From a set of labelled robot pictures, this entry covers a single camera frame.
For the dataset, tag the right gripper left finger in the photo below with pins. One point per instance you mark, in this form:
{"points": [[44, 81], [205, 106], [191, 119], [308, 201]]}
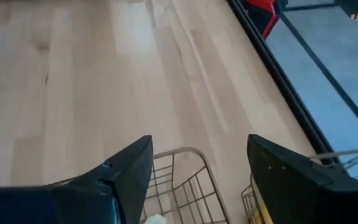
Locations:
{"points": [[73, 205]]}

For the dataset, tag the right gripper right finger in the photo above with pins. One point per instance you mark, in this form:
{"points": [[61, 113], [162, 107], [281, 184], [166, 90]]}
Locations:
{"points": [[315, 202]]}

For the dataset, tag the white garlic bulb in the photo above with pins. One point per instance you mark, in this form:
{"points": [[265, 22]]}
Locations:
{"points": [[155, 219]]}

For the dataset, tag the red and black radio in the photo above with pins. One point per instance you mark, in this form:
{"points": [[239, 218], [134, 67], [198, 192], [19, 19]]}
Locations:
{"points": [[267, 12]]}

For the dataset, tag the black aluminium rail frame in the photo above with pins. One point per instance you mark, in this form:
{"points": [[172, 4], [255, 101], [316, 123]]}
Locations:
{"points": [[275, 77]]}

